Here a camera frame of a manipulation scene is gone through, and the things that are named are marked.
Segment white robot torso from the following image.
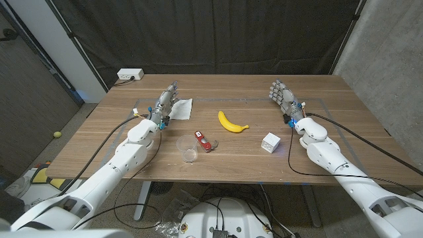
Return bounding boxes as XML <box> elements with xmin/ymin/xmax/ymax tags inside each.
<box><xmin>178</xmin><ymin>197</ymin><xmax>274</xmax><ymax>238</ymax></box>

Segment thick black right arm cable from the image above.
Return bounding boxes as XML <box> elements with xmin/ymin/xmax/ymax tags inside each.
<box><xmin>305</xmin><ymin>112</ymin><xmax>423</xmax><ymax>177</ymax></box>

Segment white cube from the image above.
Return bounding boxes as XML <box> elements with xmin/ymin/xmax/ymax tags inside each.
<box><xmin>260</xmin><ymin>132</ymin><xmax>282</xmax><ymax>154</ymax></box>

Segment white tissue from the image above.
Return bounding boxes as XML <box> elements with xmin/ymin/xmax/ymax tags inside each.
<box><xmin>169</xmin><ymin>98</ymin><xmax>194</xmax><ymax>121</ymax></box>

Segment crumpled clear plastic bag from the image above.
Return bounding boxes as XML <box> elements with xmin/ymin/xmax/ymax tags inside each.
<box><xmin>153</xmin><ymin>190</ymin><xmax>200</xmax><ymax>237</ymax></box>

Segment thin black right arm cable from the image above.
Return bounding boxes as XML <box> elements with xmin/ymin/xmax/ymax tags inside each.
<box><xmin>287</xmin><ymin>127</ymin><xmax>423</xmax><ymax>200</ymax></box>

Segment black power plug cable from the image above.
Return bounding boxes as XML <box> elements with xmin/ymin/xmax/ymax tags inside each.
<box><xmin>112</xmin><ymin>75</ymin><xmax>136</xmax><ymax>87</ymax></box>

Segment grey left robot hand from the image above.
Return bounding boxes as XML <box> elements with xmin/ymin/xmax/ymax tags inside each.
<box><xmin>149</xmin><ymin>81</ymin><xmax>180</xmax><ymax>130</ymax></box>

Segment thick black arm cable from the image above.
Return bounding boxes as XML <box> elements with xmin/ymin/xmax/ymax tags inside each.
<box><xmin>305</xmin><ymin>112</ymin><xmax>423</xmax><ymax>177</ymax></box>
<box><xmin>32</xmin><ymin>114</ymin><xmax>149</xmax><ymax>203</ymax></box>

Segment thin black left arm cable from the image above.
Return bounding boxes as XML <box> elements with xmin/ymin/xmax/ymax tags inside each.
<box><xmin>72</xmin><ymin>129</ymin><xmax>163</xmax><ymax>231</ymax></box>

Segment yellow toy banana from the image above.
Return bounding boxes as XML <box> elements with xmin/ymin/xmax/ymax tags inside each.
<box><xmin>217</xmin><ymin>110</ymin><xmax>250</xmax><ymax>134</ymax></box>

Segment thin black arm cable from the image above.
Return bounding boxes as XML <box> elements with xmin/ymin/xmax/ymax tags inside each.
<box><xmin>287</xmin><ymin>127</ymin><xmax>423</xmax><ymax>200</ymax></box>
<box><xmin>72</xmin><ymin>129</ymin><xmax>163</xmax><ymax>231</ymax></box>

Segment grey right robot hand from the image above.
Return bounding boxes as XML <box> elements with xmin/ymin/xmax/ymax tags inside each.
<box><xmin>268</xmin><ymin>79</ymin><xmax>307</xmax><ymax>129</ymax></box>

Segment clear plastic measuring cup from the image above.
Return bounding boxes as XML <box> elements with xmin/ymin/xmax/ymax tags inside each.
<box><xmin>176</xmin><ymin>134</ymin><xmax>199</xmax><ymax>163</ymax></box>

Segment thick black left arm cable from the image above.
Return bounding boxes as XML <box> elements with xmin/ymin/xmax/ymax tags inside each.
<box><xmin>32</xmin><ymin>114</ymin><xmax>149</xmax><ymax>203</ymax></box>

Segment black backdrop stand pole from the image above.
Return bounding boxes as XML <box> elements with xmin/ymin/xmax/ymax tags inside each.
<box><xmin>45</xmin><ymin>0</ymin><xmax>109</xmax><ymax>93</ymax></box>
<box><xmin>328</xmin><ymin>0</ymin><xmax>367</xmax><ymax>75</ymax></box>

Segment white power strip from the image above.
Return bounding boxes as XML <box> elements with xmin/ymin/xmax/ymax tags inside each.
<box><xmin>116</xmin><ymin>68</ymin><xmax>145</xmax><ymax>81</ymax></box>

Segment black curtain backdrop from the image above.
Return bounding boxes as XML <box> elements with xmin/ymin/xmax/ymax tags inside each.
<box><xmin>46</xmin><ymin>0</ymin><xmax>367</xmax><ymax>89</ymax></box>

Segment red pocket knife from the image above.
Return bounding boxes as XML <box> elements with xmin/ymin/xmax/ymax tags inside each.
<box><xmin>194</xmin><ymin>130</ymin><xmax>219</xmax><ymax>153</ymax></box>

